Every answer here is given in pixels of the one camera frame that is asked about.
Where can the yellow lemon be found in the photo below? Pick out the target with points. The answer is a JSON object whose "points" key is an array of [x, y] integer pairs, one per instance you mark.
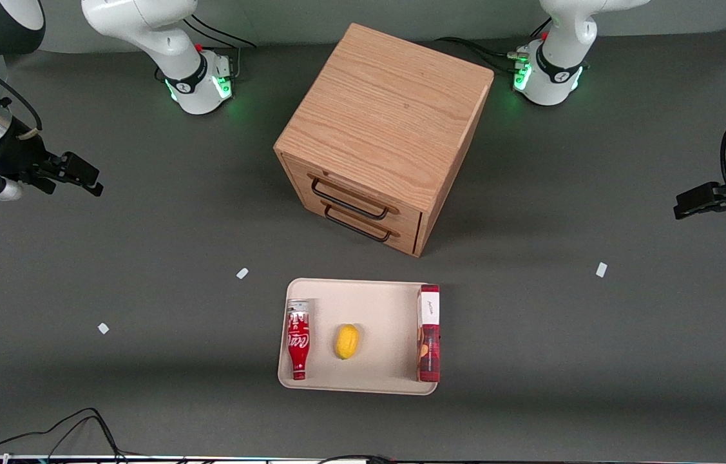
{"points": [[347, 342]]}

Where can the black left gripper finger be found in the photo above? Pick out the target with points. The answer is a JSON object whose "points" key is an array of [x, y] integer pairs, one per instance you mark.
{"points": [[691, 209], [701, 191]]}

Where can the wooden drawer front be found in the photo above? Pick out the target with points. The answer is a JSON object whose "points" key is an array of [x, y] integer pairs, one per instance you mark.
{"points": [[404, 243]]}

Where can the beige plastic tray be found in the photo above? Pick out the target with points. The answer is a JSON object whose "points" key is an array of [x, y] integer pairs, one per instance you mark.
{"points": [[375, 309]]}

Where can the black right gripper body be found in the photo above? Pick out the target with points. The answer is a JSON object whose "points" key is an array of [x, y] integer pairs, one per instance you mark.
{"points": [[17, 156]]}

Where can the red snack box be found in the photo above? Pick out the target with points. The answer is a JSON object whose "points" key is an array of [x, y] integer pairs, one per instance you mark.
{"points": [[428, 341]]}

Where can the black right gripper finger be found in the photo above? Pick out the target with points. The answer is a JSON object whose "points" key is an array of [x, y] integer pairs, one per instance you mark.
{"points": [[79, 166], [96, 189]]}

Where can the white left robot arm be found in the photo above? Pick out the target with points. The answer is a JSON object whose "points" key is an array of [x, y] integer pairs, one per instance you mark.
{"points": [[556, 71]]}

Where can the red coke bottle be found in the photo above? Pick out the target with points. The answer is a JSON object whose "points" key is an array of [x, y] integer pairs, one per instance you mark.
{"points": [[298, 341]]}

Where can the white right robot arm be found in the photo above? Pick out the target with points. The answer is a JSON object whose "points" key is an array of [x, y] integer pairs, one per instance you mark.
{"points": [[143, 26]]}

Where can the wooden drawer cabinet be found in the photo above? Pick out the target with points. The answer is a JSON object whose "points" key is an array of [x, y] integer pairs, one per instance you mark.
{"points": [[388, 109]]}

